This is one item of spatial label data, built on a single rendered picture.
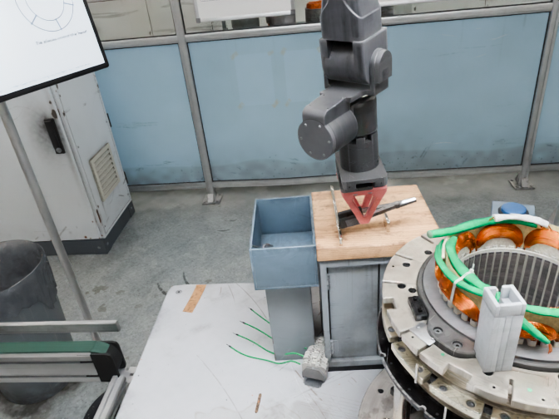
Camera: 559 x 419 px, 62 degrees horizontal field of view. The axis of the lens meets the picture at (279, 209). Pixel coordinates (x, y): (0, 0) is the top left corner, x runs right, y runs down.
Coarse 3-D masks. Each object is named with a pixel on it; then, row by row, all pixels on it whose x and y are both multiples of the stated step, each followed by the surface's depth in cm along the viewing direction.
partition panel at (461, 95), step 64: (128, 0) 253; (192, 0) 250; (320, 0) 246; (512, 0) 240; (128, 64) 271; (192, 64) 268; (256, 64) 266; (320, 64) 263; (448, 64) 259; (512, 64) 256; (128, 128) 292; (192, 128) 289; (256, 128) 285; (384, 128) 280; (448, 128) 278; (512, 128) 275
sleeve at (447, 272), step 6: (438, 264) 55; (444, 264) 54; (444, 270) 53; (450, 270) 53; (450, 276) 52; (456, 276) 52; (462, 282) 51; (462, 288) 50; (468, 288) 50; (474, 288) 49; (480, 294) 49
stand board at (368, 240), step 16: (320, 192) 88; (336, 192) 88; (400, 192) 86; (416, 192) 85; (320, 208) 83; (400, 208) 81; (416, 208) 80; (320, 224) 79; (368, 224) 77; (400, 224) 76; (416, 224) 76; (432, 224) 76; (320, 240) 75; (336, 240) 74; (352, 240) 74; (368, 240) 73; (384, 240) 73; (400, 240) 73; (320, 256) 73; (336, 256) 73; (352, 256) 73; (368, 256) 73; (384, 256) 73
